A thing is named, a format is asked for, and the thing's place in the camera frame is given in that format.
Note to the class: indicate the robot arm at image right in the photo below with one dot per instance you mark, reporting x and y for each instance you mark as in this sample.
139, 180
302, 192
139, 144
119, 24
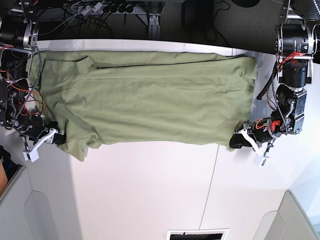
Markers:
296, 43

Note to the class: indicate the grey bin right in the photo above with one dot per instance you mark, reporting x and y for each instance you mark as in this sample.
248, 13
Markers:
289, 222

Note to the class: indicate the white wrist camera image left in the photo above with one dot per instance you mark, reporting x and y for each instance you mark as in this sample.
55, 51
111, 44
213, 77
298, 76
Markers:
31, 155

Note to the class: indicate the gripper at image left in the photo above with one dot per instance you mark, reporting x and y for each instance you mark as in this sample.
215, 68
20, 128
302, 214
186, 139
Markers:
34, 128

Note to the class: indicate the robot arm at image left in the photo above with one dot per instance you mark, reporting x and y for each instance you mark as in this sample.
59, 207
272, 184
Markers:
22, 106

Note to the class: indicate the aluminium table leg bracket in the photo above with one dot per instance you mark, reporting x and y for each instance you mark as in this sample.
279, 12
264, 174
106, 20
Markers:
154, 27

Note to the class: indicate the grey bin left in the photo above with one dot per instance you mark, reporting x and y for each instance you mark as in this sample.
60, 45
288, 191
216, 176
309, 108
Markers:
25, 214

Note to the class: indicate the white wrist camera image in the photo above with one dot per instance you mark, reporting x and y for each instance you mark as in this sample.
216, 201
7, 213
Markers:
31, 155
261, 161

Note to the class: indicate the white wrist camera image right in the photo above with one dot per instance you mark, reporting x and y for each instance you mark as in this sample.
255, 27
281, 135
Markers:
261, 161

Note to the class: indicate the grey bin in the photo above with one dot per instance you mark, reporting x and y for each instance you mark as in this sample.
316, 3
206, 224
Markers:
25, 214
289, 222

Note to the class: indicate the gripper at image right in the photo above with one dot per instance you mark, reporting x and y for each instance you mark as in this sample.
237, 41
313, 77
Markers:
260, 135

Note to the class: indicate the white vent frame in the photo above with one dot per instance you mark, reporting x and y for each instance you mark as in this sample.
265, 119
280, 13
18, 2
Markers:
205, 234

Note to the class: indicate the green t-shirt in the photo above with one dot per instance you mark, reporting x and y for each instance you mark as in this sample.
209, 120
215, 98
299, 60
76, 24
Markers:
108, 97

